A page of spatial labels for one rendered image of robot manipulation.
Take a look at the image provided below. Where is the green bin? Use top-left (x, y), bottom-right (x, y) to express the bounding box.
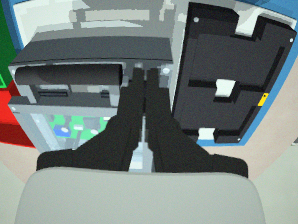
top-left (0, 0), bottom-right (17, 88)

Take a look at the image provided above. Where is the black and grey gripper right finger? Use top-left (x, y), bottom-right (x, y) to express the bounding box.
top-left (145, 68), bottom-right (248, 178)

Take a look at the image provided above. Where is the red bin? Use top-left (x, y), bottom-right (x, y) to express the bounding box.
top-left (0, 80), bottom-right (36, 148)

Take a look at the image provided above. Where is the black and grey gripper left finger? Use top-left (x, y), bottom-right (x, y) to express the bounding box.
top-left (36, 67), bottom-right (145, 171)

